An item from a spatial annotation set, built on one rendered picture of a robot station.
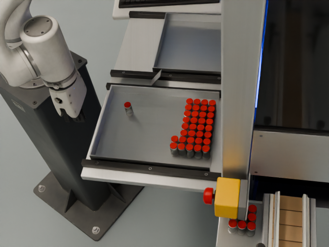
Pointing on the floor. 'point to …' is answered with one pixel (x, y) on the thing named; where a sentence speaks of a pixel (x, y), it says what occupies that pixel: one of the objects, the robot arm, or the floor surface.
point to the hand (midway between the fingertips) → (78, 114)
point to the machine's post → (239, 81)
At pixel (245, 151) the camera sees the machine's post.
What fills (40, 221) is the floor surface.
